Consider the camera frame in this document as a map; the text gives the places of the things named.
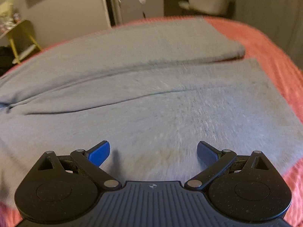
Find yellow legged side table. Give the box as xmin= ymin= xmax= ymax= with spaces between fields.
xmin=1 ymin=19 xmax=42 ymax=65

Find grey curtain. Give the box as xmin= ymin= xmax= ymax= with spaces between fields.
xmin=234 ymin=0 xmax=302 ymax=68

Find pink ribbed bedspread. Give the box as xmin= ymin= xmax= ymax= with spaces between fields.
xmin=0 ymin=16 xmax=303 ymax=227

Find grey sweat pants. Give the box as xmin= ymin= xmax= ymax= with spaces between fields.
xmin=0 ymin=18 xmax=303 ymax=209

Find grey small cabinet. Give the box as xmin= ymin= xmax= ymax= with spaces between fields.
xmin=118 ymin=0 xmax=164 ymax=24

